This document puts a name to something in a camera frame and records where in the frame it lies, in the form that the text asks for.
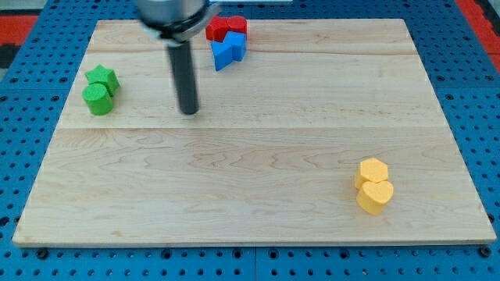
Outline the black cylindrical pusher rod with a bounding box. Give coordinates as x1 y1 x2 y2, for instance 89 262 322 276
167 41 199 115

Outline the red cylinder block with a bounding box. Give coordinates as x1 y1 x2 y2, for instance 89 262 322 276
226 16 248 34

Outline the green cylinder block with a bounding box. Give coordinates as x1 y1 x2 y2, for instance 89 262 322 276
82 84 114 116

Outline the yellow heart block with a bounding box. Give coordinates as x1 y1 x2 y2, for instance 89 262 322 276
356 181 395 215

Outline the wooden board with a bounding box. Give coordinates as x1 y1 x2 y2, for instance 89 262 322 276
12 19 496 248

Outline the yellow hexagon block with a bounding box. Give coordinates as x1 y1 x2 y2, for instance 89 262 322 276
354 158 389 190

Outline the blue cube block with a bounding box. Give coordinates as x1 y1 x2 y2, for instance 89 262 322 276
223 31 247 62

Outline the green star block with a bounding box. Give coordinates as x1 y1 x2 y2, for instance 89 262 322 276
85 65 120 97

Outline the blue triangle block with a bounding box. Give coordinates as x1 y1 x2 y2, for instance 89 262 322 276
211 41 234 71

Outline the red pentagon block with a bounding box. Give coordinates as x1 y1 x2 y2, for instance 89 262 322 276
205 16 229 42

